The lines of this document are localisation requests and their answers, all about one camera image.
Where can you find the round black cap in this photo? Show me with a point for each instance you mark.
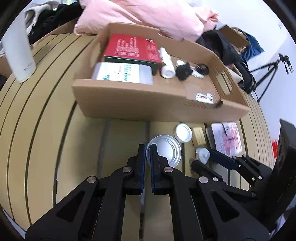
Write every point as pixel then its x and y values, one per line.
pixel 203 68

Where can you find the black backpack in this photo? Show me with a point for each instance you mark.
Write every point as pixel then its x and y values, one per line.
pixel 246 74

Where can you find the small black object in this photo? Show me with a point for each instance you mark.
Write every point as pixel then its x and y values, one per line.
pixel 183 70

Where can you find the white packet green print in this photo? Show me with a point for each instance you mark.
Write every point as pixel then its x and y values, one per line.
pixel 120 73

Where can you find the small red object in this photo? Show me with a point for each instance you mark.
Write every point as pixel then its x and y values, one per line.
pixel 275 148

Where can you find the pink patterned wallet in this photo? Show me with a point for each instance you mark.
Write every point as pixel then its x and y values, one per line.
pixel 226 139

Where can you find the open cardboard box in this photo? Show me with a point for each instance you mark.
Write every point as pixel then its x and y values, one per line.
pixel 231 32

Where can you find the black clothes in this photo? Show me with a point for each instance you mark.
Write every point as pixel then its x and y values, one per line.
pixel 53 18

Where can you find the red box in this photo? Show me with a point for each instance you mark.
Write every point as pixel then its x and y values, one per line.
pixel 131 47

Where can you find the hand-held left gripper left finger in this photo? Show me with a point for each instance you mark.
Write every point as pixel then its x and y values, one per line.
pixel 141 162

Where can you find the beige cloth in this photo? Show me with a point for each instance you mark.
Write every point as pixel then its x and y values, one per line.
pixel 34 11

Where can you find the white thermos bottle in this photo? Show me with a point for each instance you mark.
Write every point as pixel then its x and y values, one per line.
pixel 18 58

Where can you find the white wall socket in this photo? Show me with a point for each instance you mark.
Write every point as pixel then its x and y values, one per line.
pixel 280 26

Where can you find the small tan box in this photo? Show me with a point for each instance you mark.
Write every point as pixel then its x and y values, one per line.
pixel 198 136

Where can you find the shallow cardboard tray box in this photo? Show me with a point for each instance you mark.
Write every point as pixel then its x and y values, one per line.
pixel 138 104

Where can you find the blue bag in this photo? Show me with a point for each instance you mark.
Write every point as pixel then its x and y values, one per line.
pixel 253 48

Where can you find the large silver tin lid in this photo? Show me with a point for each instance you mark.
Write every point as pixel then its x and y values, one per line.
pixel 166 148

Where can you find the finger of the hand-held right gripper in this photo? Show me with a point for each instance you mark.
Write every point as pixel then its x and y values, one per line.
pixel 222 158
pixel 208 171

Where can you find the pink pillow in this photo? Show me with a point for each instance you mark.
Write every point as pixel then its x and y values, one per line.
pixel 138 16

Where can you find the black bag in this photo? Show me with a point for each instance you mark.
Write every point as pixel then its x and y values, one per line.
pixel 217 44

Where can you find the black tripod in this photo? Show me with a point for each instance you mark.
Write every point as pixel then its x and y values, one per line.
pixel 266 76

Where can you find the beige cloth bag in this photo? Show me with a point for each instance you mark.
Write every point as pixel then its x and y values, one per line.
pixel 237 77

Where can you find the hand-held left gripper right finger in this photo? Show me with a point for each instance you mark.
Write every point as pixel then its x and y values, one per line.
pixel 153 166

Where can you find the white red sticker label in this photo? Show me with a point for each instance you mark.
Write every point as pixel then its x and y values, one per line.
pixel 204 97

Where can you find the small white item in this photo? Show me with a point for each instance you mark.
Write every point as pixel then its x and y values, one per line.
pixel 197 74

